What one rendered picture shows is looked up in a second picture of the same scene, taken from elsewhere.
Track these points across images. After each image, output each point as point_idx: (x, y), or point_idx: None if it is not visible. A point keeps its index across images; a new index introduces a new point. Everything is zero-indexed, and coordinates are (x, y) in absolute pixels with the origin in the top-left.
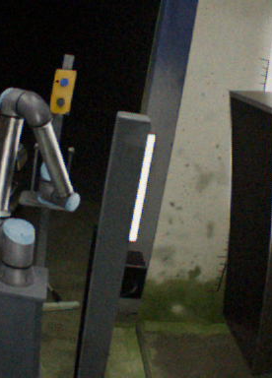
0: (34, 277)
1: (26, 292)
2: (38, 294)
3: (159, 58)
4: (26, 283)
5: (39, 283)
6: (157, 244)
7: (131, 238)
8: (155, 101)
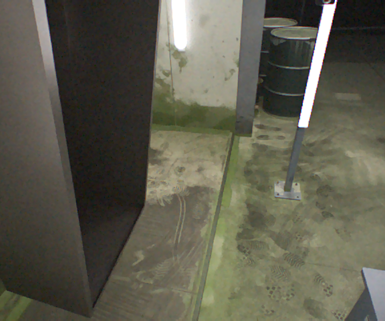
0: None
1: None
2: (375, 275)
3: None
4: None
5: None
6: None
7: None
8: None
